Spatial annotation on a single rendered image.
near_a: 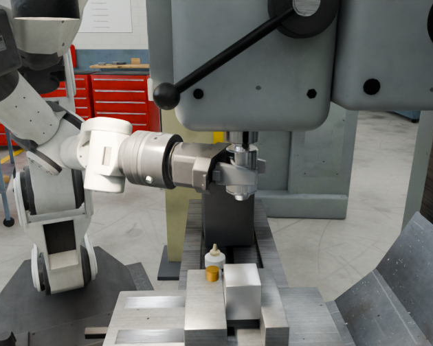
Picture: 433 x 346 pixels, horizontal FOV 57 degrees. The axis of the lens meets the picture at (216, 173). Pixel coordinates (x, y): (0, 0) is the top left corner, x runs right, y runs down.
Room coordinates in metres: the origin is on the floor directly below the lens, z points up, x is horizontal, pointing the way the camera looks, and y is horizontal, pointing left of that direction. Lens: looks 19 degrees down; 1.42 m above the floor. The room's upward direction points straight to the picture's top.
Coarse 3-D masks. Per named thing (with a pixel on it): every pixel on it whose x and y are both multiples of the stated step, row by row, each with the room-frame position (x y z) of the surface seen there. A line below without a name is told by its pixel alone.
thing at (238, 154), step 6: (228, 150) 0.55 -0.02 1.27; (234, 150) 0.54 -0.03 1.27; (240, 150) 0.54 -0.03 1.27; (246, 150) 0.54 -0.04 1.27; (252, 150) 0.54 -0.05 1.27; (228, 156) 0.55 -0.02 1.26; (234, 156) 0.54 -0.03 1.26; (240, 156) 0.54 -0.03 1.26; (246, 156) 0.54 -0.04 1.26; (252, 156) 0.54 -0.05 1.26
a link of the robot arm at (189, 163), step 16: (144, 144) 0.58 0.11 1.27; (160, 144) 0.57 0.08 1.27; (176, 144) 0.59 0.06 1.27; (192, 144) 0.61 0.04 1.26; (208, 144) 0.61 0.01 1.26; (224, 144) 0.60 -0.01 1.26; (144, 160) 0.57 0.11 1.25; (160, 160) 0.56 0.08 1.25; (176, 160) 0.55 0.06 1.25; (192, 160) 0.54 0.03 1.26; (208, 160) 0.53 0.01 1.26; (224, 160) 0.58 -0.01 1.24; (144, 176) 0.57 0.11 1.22; (160, 176) 0.56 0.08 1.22; (176, 176) 0.55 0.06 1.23; (192, 176) 0.52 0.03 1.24; (208, 176) 0.52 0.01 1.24; (208, 192) 0.52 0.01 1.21
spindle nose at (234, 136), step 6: (228, 132) 0.55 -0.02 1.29; (234, 132) 0.54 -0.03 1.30; (240, 132) 0.54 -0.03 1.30; (252, 132) 0.54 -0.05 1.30; (258, 132) 0.55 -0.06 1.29; (228, 138) 0.55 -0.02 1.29; (234, 138) 0.54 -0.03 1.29; (240, 138) 0.54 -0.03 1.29; (252, 138) 0.54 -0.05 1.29; (258, 138) 0.55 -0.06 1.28
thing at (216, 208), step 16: (224, 192) 0.87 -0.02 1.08; (208, 208) 0.86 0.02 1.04; (224, 208) 0.87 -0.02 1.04; (240, 208) 0.87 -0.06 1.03; (208, 224) 0.86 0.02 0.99; (224, 224) 0.87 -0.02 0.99; (240, 224) 0.87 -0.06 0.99; (208, 240) 0.86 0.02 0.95; (224, 240) 0.87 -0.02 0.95; (240, 240) 0.87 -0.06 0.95
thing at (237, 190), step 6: (228, 162) 0.55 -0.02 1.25; (234, 162) 0.54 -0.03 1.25; (240, 162) 0.54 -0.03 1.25; (246, 162) 0.54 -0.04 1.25; (252, 162) 0.54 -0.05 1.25; (252, 168) 0.54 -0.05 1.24; (228, 186) 0.55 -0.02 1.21; (234, 186) 0.54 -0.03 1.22; (240, 186) 0.54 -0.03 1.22; (246, 186) 0.54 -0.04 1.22; (252, 186) 0.54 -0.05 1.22; (228, 192) 0.55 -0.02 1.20; (234, 192) 0.54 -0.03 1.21; (240, 192) 0.54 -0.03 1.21; (246, 192) 0.54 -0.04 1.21; (252, 192) 0.54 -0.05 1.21
